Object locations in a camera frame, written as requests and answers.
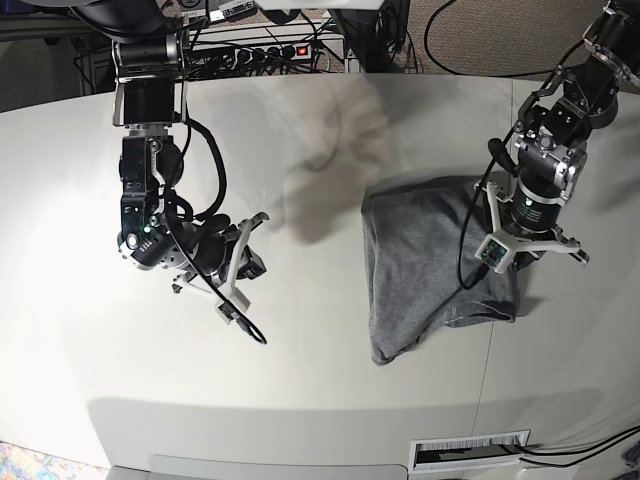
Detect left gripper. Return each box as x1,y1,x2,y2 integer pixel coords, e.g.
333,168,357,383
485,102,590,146
510,177,563,233

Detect black camera cable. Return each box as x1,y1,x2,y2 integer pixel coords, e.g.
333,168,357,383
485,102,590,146
456,44,591,291
164,74,269,346

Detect black cable pair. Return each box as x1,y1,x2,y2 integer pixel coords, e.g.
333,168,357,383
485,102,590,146
514,425,640,468

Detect black power strip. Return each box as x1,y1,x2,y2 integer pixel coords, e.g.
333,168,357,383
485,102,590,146
236,45,313,63

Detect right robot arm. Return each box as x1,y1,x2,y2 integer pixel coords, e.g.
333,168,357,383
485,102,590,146
72,1,266,283

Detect grey T-shirt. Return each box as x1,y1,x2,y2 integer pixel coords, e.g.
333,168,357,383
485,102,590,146
361,176,519,366

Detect grey device boxes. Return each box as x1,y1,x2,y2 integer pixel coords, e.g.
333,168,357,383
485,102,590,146
177,0,257,23

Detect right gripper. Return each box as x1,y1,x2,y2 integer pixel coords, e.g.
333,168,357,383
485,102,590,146
184,219,266,284

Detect white cable grommet tray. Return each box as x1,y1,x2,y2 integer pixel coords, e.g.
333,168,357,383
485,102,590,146
408,430,530,474

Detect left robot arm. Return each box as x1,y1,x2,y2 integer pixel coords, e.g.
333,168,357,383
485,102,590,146
510,1,639,233

